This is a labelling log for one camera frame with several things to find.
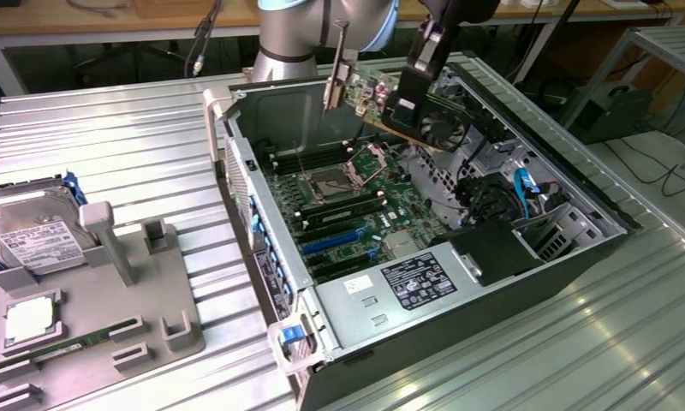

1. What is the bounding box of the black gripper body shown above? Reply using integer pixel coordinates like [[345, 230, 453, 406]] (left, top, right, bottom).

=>
[[420, 0, 502, 27]]

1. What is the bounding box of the green graphics card with fan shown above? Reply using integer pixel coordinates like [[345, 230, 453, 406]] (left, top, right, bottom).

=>
[[321, 19, 473, 154]]

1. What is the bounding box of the metal socket cover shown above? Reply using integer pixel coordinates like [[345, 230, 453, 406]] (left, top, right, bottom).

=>
[[345, 143, 400, 184]]

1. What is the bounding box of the silver disk bay cage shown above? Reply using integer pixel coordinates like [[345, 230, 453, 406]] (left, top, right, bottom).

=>
[[408, 140, 526, 223]]

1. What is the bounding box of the black RAM slot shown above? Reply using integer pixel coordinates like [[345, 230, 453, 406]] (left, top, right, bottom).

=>
[[274, 157, 350, 176], [270, 143, 345, 160], [293, 192, 378, 212], [296, 196, 381, 217]]

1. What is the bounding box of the CPU socket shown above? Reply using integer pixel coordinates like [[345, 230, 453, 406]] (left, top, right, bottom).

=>
[[306, 169, 368, 201]]

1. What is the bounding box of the green motherboard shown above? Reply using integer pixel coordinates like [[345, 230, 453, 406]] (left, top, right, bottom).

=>
[[261, 139, 456, 287]]

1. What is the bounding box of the black RAM stick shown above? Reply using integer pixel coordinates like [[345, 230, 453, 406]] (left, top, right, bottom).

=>
[[304, 204, 388, 229]]

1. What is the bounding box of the silver chipset heatsink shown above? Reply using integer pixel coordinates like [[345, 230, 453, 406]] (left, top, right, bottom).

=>
[[385, 230, 421, 254]]

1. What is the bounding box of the black box under shelf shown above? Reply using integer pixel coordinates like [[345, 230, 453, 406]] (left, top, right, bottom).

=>
[[573, 83, 656, 145]]

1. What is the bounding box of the blue expansion slot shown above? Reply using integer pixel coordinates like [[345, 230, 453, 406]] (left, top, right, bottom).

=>
[[298, 230, 362, 255]]

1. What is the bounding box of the metal slat shelf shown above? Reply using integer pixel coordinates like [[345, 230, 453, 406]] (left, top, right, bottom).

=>
[[561, 25, 685, 129]]

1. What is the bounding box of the black plastic cover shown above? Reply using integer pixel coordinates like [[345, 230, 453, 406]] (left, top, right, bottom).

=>
[[444, 220, 545, 287]]

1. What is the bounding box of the silver perforated disk bay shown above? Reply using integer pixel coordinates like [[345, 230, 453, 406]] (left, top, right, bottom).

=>
[[513, 200, 630, 263]]

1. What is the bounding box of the silver power supply with label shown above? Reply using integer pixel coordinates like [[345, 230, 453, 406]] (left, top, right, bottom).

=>
[[312, 241, 488, 352]]

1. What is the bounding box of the black and silver PC case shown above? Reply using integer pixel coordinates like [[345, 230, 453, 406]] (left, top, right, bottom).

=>
[[201, 50, 645, 411]]

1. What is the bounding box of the blue disk caddy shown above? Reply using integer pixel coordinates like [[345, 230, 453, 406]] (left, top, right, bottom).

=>
[[0, 170, 87, 209]]

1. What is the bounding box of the silver hard disk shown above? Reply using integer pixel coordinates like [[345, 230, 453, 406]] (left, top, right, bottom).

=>
[[0, 188, 87, 276]]

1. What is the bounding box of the grey plastic parts rack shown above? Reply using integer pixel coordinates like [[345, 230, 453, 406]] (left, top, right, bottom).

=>
[[0, 200, 207, 411]]

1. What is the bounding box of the green RAM stick bare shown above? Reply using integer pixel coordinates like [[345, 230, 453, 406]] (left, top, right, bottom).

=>
[[2, 324, 127, 359]]

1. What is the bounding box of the silver CPU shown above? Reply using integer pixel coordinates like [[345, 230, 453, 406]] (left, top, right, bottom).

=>
[[3, 297, 57, 343]]

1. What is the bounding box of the black cable bundle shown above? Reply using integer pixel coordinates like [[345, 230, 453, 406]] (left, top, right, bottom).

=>
[[454, 173, 521, 224]]

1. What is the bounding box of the blue wire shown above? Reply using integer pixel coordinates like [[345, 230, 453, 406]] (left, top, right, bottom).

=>
[[513, 168, 537, 219]]

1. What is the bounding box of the black hanging cable with plug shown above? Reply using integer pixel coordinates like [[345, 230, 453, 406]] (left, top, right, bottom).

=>
[[190, 0, 218, 78]]

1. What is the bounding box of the black floor cable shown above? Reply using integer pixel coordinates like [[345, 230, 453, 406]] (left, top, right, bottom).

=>
[[601, 136, 685, 196]]

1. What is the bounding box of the wooden desk white frame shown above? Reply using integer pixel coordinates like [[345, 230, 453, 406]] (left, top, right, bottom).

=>
[[0, 0, 685, 98]]

